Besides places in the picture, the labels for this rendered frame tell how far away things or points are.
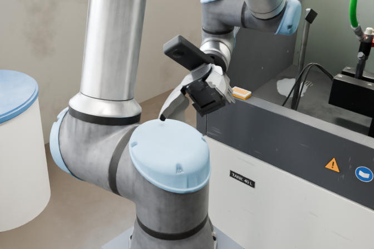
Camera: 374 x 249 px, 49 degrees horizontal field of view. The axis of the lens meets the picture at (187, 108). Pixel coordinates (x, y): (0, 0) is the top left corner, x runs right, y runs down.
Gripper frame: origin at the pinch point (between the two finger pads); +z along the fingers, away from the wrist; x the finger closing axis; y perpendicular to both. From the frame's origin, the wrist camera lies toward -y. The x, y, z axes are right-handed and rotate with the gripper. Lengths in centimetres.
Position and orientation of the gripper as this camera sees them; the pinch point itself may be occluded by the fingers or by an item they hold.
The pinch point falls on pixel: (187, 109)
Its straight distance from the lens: 73.4
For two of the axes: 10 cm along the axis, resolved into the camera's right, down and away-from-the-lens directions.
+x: -8.0, 3.8, 4.7
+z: -2.1, 5.6, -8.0
